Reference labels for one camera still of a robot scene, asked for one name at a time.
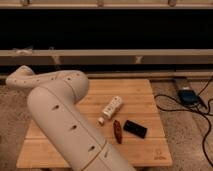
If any black rectangular block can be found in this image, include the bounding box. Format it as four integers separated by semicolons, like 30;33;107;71
123;120;147;138

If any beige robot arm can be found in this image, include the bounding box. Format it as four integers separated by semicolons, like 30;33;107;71
6;66;136;171

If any blue power adapter box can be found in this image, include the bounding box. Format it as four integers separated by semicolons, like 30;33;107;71
178;89;198;105

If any black cable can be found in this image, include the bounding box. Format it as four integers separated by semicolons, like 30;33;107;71
153;77;213;166

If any dark red toy boat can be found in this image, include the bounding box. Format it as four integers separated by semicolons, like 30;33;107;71
113;120;122;144

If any wooden table board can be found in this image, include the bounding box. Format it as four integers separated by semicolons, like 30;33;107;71
16;79;172;169

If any white remote controller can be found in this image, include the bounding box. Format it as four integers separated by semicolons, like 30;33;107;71
97;96;123;125

